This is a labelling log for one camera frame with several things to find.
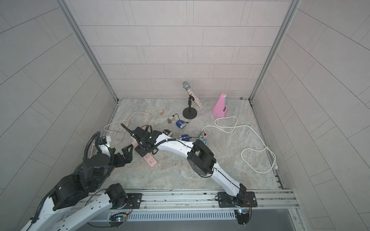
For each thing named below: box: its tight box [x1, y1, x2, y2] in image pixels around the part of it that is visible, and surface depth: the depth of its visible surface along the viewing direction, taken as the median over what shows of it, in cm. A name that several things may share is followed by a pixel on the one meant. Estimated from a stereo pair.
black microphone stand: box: [182, 94, 198, 120], surface depth 109 cm
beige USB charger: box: [167, 115, 175, 124], surface depth 103 cm
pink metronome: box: [211, 92, 228, 118], surface depth 104 cm
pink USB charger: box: [202, 131, 208, 141], surface depth 90 cm
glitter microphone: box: [182, 80, 205, 109], surface depth 92 cm
